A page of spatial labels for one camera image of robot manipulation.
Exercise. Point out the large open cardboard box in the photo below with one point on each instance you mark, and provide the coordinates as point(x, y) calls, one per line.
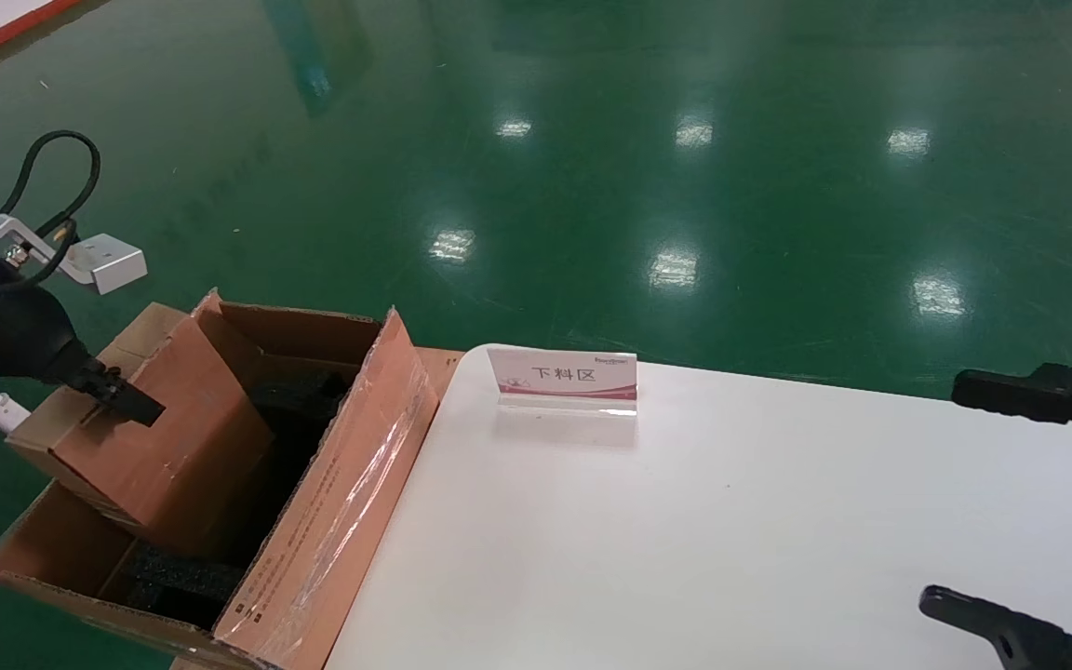
point(350, 502)

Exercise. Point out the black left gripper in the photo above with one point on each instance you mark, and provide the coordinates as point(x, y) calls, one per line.
point(6, 330)

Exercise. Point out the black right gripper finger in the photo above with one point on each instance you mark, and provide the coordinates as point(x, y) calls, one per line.
point(1020, 637)
point(1011, 391)

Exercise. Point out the clear acrylic sign stand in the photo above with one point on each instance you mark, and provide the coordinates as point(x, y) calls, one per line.
point(559, 377)

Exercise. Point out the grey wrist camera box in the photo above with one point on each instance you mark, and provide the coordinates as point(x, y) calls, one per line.
point(108, 261)

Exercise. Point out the small cardboard box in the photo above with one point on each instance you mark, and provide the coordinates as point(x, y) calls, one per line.
point(182, 447)

